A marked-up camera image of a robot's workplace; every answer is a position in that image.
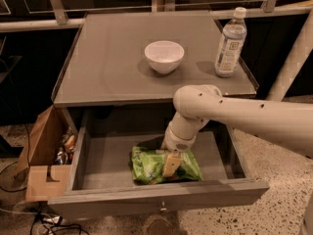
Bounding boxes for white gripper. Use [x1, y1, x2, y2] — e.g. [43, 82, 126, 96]
[160, 130, 196, 177]

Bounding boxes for green rice chip bag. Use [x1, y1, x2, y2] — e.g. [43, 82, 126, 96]
[130, 146, 203, 185]

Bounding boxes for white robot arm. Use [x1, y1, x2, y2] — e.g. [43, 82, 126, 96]
[192, 18, 313, 235]

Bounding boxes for metal drawer knob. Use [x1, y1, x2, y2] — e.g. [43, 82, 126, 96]
[159, 202, 168, 212]

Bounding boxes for open grey top drawer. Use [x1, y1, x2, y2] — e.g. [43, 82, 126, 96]
[48, 110, 269, 219]

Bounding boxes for grey cabinet with counter top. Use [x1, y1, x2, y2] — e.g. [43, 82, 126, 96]
[53, 11, 258, 131]

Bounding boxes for white ceramic bowl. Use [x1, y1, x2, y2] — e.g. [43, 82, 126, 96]
[144, 40, 185, 74]

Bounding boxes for snack packets in box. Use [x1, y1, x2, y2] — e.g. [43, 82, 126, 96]
[54, 127, 76, 165]

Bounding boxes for brown cardboard box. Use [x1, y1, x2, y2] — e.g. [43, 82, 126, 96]
[14, 106, 70, 202]

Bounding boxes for clear plastic water bottle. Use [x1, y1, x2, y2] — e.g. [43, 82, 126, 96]
[214, 7, 246, 77]

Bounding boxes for black cables on floor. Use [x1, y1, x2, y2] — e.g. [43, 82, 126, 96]
[0, 157, 91, 235]

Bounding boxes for metal railing frame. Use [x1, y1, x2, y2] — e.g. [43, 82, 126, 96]
[0, 0, 312, 33]

